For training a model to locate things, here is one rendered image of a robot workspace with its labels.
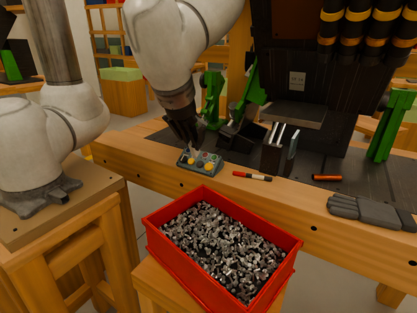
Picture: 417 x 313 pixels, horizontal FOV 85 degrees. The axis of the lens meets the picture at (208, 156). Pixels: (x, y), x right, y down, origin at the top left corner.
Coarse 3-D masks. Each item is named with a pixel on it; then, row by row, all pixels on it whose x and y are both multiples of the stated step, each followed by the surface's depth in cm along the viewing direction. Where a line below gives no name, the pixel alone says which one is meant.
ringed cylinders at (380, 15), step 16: (336, 0) 45; (352, 0) 44; (368, 0) 43; (384, 0) 42; (400, 0) 41; (416, 0) 40; (320, 16) 49; (336, 16) 47; (352, 16) 46; (368, 16) 45; (384, 16) 43; (416, 16) 41; (320, 32) 52; (336, 32) 50; (352, 32) 48; (368, 32) 49; (384, 32) 46; (400, 32) 45; (416, 32) 44; (320, 48) 54; (352, 48) 51; (368, 48) 50; (400, 48) 47; (368, 64) 52; (384, 64) 51; (400, 64) 49
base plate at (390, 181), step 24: (168, 144) 99; (312, 168) 83; (336, 168) 83; (360, 168) 83; (384, 168) 84; (408, 168) 84; (336, 192) 70; (360, 192) 70; (384, 192) 71; (408, 192) 71
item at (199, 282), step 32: (192, 192) 66; (160, 224) 60; (192, 224) 59; (224, 224) 61; (256, 224) 58; (160, 256) 56; (192, 256) 52; (224, 256) 51; (256, 256) 50; (288, 256) 47; (192, 288) 49; (224, 288) 40; (256, 288) 45
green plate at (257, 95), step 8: (256, 56) 75; (256, 64) 76; (256, 72) 78; (248, 80) 79; (256, 80) 79; (248, 88) 81; (256, 88) 80; (248, 96) 83; (256, 96) 81; (264, 96) 80; (264, 104) 83
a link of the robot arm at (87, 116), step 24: (24, 0) 58; (48, 0) 59; (48, 24) 61; (48, 48) 63; (72, 48) 67; (48, 72) 66; (72, 72) 69; (48, 96) 67; (72, 96) 68; (96, 96) 77; (72, 120) 69; (96, 120) 77
